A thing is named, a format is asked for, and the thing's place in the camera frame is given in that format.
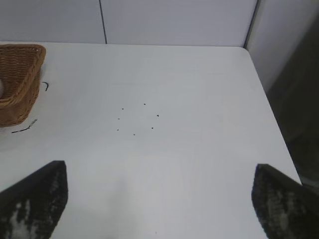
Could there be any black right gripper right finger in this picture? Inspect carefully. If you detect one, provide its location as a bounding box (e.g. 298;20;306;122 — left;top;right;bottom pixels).
251;163;319;239

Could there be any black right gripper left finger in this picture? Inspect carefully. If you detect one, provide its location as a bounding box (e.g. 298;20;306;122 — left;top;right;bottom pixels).
0;160;69;239

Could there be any brown woven wicker basket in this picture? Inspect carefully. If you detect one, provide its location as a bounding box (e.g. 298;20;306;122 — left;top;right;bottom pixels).
0;44;47;128

